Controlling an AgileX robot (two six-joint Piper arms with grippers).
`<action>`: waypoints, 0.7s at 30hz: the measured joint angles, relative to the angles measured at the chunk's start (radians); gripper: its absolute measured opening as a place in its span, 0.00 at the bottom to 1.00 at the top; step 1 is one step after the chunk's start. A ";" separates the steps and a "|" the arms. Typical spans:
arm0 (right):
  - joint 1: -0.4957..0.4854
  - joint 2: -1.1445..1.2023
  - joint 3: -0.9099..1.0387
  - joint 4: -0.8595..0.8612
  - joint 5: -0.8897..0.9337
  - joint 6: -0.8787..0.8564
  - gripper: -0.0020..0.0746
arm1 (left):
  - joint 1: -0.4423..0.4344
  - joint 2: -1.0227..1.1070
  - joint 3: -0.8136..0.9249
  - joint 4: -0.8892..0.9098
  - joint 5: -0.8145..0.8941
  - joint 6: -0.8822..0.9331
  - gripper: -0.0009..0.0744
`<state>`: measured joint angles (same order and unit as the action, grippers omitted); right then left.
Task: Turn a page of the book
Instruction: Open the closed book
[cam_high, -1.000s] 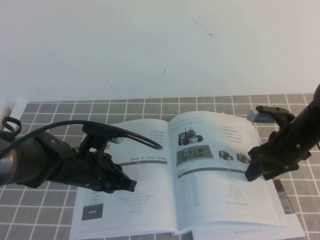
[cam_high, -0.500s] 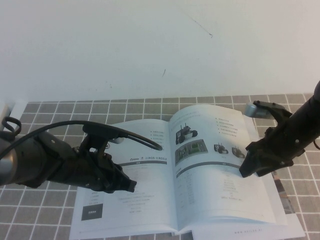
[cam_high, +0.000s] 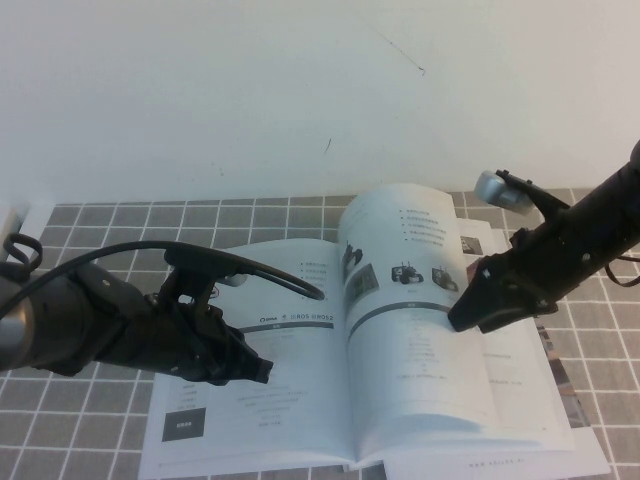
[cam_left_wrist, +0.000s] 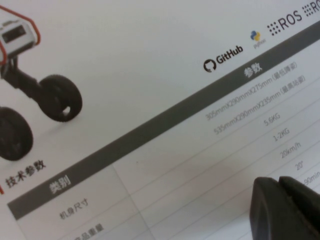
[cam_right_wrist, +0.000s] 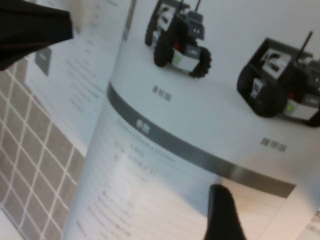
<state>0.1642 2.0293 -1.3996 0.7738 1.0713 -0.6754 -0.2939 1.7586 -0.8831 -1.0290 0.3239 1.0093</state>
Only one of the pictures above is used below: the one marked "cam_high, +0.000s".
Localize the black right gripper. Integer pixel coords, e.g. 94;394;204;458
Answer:
447;226;560;336

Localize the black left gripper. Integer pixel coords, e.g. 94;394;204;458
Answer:
107;293;275;387

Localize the white product catalogue book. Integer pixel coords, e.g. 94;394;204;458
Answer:
138;182;611;480

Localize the grey white-checked tablecloth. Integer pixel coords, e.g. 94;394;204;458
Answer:
0;187;640;480

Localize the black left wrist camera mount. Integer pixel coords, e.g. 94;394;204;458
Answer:
163;242;242;307

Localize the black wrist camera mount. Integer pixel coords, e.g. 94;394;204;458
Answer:
494;169;572;224
163;242;242;307

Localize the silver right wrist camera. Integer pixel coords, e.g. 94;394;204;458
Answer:
474;169;534;217

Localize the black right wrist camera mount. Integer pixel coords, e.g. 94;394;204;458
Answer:
494;169;572;224

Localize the thick black left camera cable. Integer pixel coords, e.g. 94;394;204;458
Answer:
0;240;327;322

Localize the thin black looped arm cable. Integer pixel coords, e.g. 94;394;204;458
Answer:
0;231;45;282

